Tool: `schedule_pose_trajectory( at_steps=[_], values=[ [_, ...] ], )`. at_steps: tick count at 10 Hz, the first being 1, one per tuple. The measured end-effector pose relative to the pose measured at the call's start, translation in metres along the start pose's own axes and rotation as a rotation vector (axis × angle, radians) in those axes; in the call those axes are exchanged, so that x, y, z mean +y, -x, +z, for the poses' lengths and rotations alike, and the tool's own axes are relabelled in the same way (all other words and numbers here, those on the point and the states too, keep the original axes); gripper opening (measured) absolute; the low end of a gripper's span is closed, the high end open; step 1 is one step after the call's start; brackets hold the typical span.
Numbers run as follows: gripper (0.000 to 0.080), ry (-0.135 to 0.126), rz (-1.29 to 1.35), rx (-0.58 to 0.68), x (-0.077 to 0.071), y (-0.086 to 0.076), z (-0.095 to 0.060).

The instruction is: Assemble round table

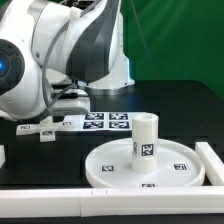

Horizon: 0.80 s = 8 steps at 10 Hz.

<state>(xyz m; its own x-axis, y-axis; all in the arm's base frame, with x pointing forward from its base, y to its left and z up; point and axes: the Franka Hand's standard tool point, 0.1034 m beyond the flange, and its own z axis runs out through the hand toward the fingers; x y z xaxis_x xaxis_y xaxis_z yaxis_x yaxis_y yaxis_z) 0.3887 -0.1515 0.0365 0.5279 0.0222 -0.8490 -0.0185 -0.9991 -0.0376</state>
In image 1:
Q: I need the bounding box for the white cross-shaped table base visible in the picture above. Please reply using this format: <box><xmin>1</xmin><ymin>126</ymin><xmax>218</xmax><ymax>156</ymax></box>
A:
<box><xmin>16</xmin><ymin>115</ymin><xmax>83</xmax><ymax>142</ymax></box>

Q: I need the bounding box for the white border bar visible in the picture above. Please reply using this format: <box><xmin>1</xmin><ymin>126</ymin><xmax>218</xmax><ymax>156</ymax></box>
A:
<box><xmin>0</xmin><ymin>145</ymin><xmax>5</xmax><ymax>169</ymax></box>
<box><xmin>195</xmin><ymin>142</ymin><xmax>224</xmax><ymax>186</ymax></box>
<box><xmin>0</xmin><ymin>186</ymin><xmax>224</xmax><ymax>218</ymax></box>

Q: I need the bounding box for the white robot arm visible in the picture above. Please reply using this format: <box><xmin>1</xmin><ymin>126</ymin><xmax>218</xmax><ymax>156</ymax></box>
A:
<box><xmin>0</xmin><ymin>0</ymin><xmax>134</xmax><ymax>121</ymax></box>

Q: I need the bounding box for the white right border bar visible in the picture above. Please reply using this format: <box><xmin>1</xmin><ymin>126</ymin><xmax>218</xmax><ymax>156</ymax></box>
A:
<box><xmin>195</xmin><ymin>142</ymin><xmax>224</xmax><ymax>186</ymax></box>

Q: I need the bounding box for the white front border bar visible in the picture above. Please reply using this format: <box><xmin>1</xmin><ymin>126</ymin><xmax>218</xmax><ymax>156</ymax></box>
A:
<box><xmin>0</xmin><ymin>186</ymin><xmax>224</xmax><ymax>218</ymax></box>

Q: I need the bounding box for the white left border bar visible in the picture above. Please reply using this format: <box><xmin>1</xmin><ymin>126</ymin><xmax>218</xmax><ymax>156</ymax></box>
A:
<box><xmin>0</xmin><ymin>145</ymin><xmax>5</xmax><ymax>169</ymax></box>

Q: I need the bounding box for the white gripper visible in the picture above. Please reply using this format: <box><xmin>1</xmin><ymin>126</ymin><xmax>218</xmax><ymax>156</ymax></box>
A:
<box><xmin>52</xmin><ymin>97</ymin><xmax>90</xmax><ymax>116</ymax></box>

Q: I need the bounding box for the white round table top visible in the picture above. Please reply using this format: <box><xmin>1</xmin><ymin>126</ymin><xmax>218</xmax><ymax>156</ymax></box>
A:
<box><xmin>85</xmin><ymin>138</ymin><xmax>205</xmax><ymax>188</ymax></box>

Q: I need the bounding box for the white marker tag sheet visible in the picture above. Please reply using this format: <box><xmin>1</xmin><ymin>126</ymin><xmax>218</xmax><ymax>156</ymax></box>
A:
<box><xmin>63</xmin><ymin>111</ymin><xmax>148</xmax><ymax>132</ymax></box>

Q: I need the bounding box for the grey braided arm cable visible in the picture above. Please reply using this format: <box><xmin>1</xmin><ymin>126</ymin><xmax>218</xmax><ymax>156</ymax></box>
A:
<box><xmin>41</xmin><ymin>3</ymin><xmax>98</xmax><ymax>111</ymax></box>

